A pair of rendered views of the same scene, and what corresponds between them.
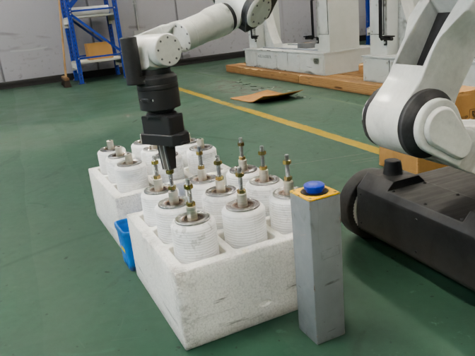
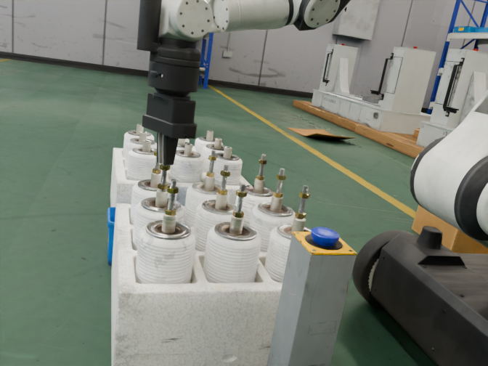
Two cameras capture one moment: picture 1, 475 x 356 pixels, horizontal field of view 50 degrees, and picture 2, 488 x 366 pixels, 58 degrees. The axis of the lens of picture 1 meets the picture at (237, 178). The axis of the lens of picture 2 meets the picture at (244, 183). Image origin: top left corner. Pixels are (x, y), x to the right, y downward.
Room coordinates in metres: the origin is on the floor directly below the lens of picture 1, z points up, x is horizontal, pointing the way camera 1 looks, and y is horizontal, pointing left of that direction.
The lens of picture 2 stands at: (0.33, -0.08, 0.55)
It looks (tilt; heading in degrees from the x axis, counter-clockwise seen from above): 16 degrees down; 5
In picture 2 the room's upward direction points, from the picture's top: 9 degrees clockwise
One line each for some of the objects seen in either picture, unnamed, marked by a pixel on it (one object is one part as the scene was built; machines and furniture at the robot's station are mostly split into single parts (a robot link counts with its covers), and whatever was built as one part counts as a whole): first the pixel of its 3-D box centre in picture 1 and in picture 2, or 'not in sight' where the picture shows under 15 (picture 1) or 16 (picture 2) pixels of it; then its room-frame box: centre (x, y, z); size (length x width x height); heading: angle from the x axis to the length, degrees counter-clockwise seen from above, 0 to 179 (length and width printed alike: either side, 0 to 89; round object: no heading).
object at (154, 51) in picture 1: (150, 63); (173, 30); (1.09, 0.16, 0.57); 0.11 x 0.11 x 0.11; 39
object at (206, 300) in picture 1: (227, 252); (210, 279); (1.15, 0.04, 0.09); 0.39 x 0.39 x 0.18; 24
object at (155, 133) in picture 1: (162, 115); (172, 99); (1.11, 0.15, 0.46); 0.13 x 0.10 x 0.12; 54
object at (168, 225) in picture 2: (191, 212); (168, 223); (1.00, 0.10, 0.26); 0.02 x 0.02 x 0.03
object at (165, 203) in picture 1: (174, 203); (160, 205); (1.11, 0.15, 0.25); 0.08 x 0.08 x 0.01
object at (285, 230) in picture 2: (289, 193); (296, 233); (1.09, -0.11, 0.25); 0.08 x 0.08 x 0.01
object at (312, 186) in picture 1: (314, 188); (324, 238); (0.92, -0.14, 0.32); 0.04 x 0.04 x 0.02
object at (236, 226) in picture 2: (242, 200); (236, 224); (1.05, -0.01, 0.26); 0.02 x 0.02 x 0.03
